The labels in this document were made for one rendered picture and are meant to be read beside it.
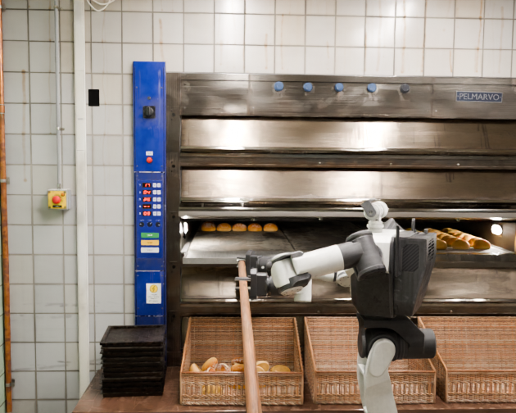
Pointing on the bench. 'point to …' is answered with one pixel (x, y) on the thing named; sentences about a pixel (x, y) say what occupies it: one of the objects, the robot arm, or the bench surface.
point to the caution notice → (153, 292)
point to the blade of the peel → (221, 256)
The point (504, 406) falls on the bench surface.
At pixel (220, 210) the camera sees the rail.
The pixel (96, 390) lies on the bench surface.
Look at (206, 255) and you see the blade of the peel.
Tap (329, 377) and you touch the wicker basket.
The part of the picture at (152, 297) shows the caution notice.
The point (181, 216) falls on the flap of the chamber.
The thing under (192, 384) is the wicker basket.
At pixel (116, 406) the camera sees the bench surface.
